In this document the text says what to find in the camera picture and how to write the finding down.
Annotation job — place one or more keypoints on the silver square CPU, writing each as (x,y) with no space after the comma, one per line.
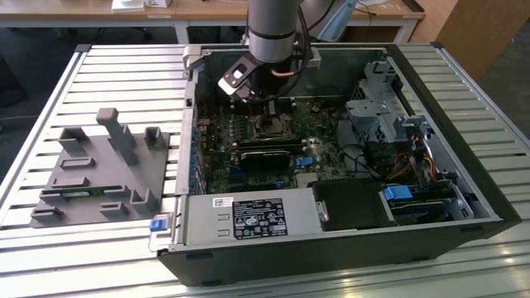
(274,126)

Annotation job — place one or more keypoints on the CPU socket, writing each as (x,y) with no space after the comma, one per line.
(258,136)

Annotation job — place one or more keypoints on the black RAM slot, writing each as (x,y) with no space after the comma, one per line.
(269,143)
(273,149)

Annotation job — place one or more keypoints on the green motherboard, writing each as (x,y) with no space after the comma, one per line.
(324,146)

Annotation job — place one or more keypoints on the black graphics card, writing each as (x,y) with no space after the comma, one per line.
(265,161)

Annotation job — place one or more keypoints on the blue board connector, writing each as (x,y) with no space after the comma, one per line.
(305,161)

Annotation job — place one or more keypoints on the silver metal drive cage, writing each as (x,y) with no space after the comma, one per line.
(369,124)

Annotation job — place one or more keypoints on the pale blue teach pendant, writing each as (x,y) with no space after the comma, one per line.
(340,20)

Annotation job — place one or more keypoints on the silver chipset heatsink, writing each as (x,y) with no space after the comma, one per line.
(309,179)

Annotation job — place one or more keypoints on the small white box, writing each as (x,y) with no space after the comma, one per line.
(158,3)

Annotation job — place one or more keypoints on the black plastic shroud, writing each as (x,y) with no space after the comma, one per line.
(352,205)

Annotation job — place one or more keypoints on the blue disk carrier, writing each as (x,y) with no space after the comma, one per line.
(397,192)

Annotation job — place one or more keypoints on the silver power supply unit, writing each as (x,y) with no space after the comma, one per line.
(208,217)

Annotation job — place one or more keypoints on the grey parts rack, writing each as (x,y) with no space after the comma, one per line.
(103,174)

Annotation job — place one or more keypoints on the wooden cabinet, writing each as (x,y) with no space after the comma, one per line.
(476,31)

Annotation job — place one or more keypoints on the wooden desk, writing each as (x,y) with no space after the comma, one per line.
(83,14)

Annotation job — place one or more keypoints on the blue case latch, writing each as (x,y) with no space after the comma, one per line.
(158,225)

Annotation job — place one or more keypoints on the green RAM stick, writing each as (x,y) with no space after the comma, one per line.
(98,190)

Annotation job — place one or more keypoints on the black open PC case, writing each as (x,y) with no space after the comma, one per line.
(290,264)

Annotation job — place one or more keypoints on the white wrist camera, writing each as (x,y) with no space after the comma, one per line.
(237,76)

